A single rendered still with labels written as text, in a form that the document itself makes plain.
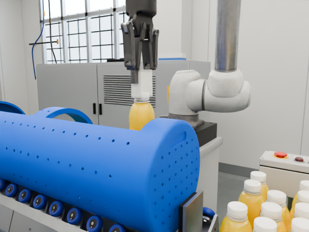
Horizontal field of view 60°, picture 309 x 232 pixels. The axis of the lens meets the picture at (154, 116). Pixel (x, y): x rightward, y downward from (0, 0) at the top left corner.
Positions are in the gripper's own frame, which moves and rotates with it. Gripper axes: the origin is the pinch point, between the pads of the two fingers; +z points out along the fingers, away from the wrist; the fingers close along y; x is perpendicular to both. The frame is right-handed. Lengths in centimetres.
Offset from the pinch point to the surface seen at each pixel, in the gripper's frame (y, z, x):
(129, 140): 9.3, 12.0, 2.8
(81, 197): 13.2, 27.0, -9.1
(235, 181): -266, 131, -44
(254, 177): -14.9, 24.4, 25.2
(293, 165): -24.2, 22.6, 33.3
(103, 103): -157, 29, -160
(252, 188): -8.1, 24.6, 26.2
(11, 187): 10, 34, -46
